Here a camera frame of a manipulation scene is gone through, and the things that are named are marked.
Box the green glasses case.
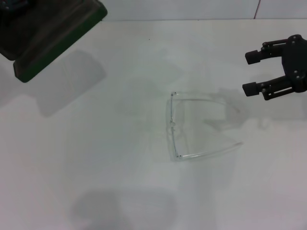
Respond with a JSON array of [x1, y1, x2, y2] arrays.
[[0, 0, 108, 84]]

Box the clear white glasses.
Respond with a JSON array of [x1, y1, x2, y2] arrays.
[[166, 91, 244, 162]]

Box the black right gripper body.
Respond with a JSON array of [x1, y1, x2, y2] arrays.
[[280, 34, 307, 93]]

